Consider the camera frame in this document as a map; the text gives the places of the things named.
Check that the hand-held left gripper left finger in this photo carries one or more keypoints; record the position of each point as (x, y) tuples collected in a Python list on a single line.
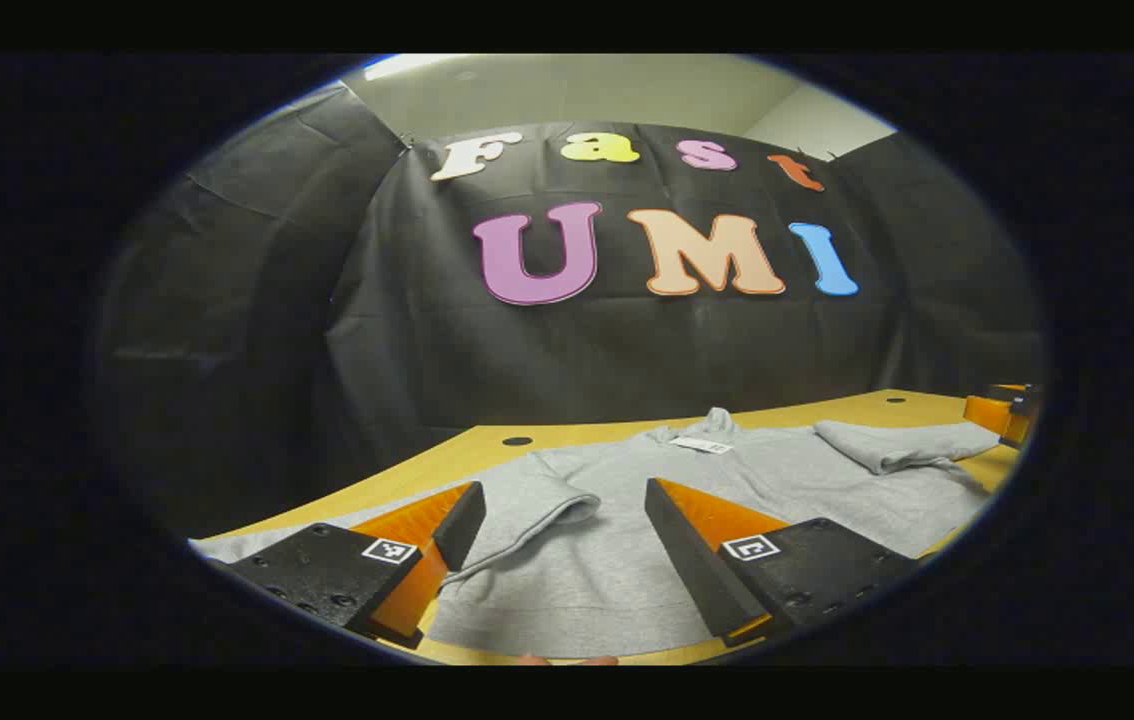
[(457, 525)]

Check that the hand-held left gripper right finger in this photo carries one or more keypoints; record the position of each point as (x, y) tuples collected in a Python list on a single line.
[(687, 560)]

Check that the grey sweatshirt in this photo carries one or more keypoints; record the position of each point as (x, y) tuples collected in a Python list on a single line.
[(607, 560)]

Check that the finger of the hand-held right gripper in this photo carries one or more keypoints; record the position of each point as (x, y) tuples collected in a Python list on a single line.
[(992, 415)]

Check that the black backdrop cloth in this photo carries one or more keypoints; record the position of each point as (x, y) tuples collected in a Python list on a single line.
[(627, 350)]

